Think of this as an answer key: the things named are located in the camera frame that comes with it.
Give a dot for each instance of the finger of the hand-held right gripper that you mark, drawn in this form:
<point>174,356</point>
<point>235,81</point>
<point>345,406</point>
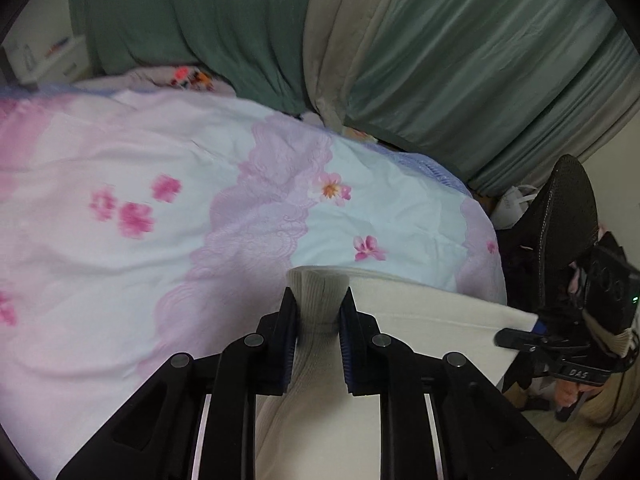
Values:
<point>538,328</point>
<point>520,340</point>

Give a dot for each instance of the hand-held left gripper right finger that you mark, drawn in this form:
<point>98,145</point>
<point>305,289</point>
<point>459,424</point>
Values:
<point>346,355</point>

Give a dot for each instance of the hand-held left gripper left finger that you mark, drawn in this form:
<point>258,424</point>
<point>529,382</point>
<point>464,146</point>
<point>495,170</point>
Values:
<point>280,340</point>

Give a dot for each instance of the cream pants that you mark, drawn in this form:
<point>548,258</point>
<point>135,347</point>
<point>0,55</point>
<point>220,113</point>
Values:
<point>400,310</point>

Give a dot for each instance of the person's right forearm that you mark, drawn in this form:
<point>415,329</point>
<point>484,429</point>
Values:
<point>605,425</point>

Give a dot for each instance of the person's right hand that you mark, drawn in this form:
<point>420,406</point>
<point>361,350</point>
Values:
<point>565,392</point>

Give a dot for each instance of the black mesh chair back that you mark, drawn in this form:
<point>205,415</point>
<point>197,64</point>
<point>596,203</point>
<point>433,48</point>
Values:
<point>560,220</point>

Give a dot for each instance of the white plastic bag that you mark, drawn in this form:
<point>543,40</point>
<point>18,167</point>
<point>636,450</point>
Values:
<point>515,205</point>

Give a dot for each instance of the pink floral duvet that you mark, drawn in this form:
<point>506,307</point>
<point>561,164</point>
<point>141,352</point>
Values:
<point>150,160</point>

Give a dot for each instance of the light green curtain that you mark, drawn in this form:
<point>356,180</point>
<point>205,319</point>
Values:
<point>475,60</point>

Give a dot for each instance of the colourful plush toy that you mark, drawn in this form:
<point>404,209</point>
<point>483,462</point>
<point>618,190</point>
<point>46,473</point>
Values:
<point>187,77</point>

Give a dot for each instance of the beige curtain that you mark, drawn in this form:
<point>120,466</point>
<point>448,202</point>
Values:
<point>345,35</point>

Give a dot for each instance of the white nightstand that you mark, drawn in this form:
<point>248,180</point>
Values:
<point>60,62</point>

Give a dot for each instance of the small red item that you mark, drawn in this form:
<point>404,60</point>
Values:
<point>57,48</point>

